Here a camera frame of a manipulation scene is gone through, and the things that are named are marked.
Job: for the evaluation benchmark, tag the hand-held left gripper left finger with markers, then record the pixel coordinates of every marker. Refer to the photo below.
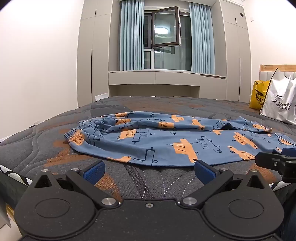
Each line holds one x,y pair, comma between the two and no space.
94,172

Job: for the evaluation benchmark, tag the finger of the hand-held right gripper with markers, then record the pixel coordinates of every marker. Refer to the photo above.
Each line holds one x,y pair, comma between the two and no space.
289,150
268,161

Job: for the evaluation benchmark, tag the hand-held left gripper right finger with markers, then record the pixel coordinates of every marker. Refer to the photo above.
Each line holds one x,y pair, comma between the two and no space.
204,172

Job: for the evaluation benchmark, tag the blue orange printed pants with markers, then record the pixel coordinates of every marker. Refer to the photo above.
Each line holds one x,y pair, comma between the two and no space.
161,139

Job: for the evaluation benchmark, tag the white shopping bag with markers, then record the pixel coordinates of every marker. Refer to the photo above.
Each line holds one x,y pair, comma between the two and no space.
279,104

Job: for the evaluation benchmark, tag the grey quilted bed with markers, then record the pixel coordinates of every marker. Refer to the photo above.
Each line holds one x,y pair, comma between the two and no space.
57,129

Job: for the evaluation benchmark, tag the person's leg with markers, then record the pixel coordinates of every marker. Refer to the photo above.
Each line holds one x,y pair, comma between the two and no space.
290,215

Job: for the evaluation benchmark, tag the yellow shopping bag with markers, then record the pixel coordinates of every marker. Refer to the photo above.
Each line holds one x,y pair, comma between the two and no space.
257,97

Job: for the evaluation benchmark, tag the white flat object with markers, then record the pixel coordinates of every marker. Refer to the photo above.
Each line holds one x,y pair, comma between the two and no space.
101,96

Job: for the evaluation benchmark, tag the wooden padded headboard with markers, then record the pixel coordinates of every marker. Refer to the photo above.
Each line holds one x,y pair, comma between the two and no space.
268,67

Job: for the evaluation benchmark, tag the beige tall wardrobe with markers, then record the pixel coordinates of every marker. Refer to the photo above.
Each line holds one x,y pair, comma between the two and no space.
235,58
94,58

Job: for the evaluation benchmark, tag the dark framed window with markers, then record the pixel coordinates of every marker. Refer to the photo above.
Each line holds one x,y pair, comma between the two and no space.
171,46

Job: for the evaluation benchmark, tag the light blue curtain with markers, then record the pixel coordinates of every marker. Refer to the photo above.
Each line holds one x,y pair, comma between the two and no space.
130,34
202,39

